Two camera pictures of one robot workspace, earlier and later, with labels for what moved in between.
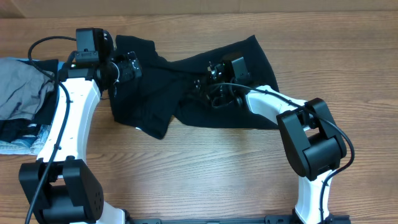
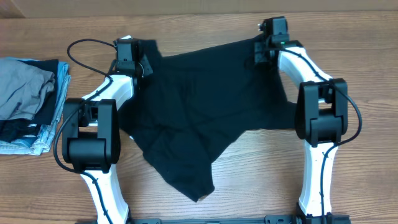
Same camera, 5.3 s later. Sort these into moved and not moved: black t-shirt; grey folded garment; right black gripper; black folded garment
Moved: right black gripper; black t-shirt
Not moved: grey folded garment; black folded garment
